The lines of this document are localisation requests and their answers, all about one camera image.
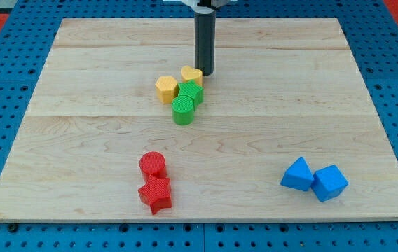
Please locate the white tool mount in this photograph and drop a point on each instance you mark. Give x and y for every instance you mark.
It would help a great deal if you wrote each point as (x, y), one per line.
(201, 3)

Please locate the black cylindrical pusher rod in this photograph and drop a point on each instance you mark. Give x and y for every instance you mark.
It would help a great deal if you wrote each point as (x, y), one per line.
(205, 23)

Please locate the blue triangle block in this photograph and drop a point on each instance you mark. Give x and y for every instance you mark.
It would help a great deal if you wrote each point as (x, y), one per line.
(298, 176)

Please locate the blue cube block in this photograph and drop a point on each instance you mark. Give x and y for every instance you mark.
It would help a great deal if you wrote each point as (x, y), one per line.
(329, 182)

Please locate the yellow heart block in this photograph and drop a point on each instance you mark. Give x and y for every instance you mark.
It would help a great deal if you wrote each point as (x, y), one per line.
(188, 73)

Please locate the green star block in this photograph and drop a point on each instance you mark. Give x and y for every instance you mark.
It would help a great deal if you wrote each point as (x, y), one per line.
(192, 90)

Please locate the yellow hexagon block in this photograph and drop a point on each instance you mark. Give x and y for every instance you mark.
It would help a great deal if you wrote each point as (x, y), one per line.
(167, 89)

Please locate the green cylinder block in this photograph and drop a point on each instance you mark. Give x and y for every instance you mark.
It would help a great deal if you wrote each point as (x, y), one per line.
(183, 110)

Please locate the wooden board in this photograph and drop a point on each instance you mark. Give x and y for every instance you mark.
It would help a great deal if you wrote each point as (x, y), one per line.
(282, 88)

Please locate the red cylinder block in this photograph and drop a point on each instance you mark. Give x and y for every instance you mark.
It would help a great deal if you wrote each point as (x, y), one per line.
(152, 164)

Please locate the red star block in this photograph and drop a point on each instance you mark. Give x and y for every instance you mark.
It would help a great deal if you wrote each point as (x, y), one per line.
(156, 193)

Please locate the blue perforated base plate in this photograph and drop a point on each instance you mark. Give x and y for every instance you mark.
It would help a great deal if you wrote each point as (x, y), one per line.
(25, 41)

